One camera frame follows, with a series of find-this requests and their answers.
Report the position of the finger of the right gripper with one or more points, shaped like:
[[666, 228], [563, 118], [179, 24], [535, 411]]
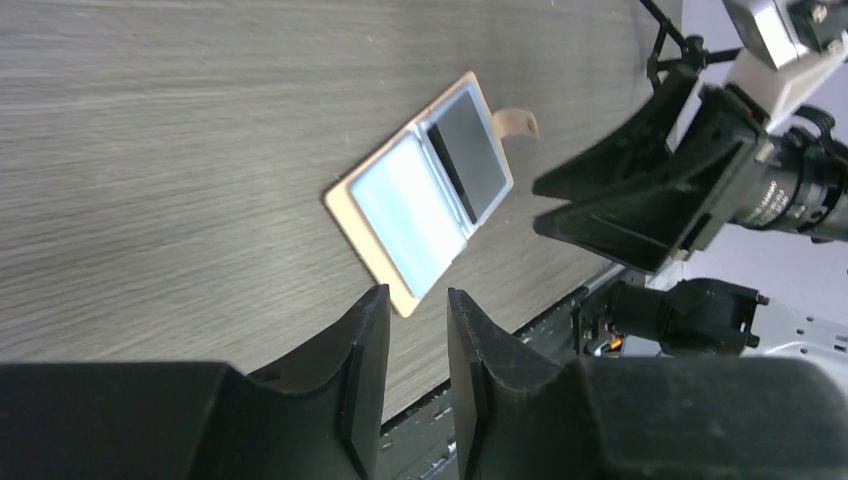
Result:
[[642, 222], [634, 149]]

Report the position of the tan card holder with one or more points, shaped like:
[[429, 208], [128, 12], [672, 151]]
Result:
[[398, 209]]

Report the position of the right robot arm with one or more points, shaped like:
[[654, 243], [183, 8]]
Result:
[[695, 316]]

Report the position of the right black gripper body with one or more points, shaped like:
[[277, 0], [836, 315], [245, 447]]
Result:
[[794, 183]]

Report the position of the dark grey credit card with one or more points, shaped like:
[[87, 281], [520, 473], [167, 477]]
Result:
[[467, 153]]

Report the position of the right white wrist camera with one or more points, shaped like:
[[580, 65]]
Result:
[[790, 48]]

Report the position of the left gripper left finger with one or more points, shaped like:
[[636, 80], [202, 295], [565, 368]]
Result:
[[314, 413]]

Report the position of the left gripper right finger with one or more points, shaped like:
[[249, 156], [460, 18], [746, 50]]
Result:
[[639, 417]]

